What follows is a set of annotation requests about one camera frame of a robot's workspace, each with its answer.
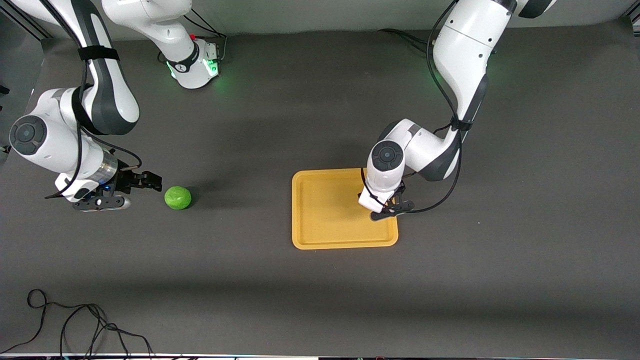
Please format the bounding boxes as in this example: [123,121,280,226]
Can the green apple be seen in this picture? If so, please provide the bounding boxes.
[164,185,192,211]

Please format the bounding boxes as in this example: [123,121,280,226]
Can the yellow plastic tray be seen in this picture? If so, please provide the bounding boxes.
[291,168,399,250]

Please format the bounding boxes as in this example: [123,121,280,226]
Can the dark grey table mat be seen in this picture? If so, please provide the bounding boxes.
[0,17,640,357]

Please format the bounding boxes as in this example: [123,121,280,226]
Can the thin black loose cable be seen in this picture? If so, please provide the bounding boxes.
[0,289,153,358]

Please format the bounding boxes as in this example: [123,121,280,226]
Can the black left arm base cables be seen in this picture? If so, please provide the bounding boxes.
[377,28,436,53]

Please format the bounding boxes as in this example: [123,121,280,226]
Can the black arm base cables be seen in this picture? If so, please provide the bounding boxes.
[377,28,436,53]
[182,7,228,63]

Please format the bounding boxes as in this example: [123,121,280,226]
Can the black right arm base cables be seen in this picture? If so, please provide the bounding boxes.
[182,7,228,63]

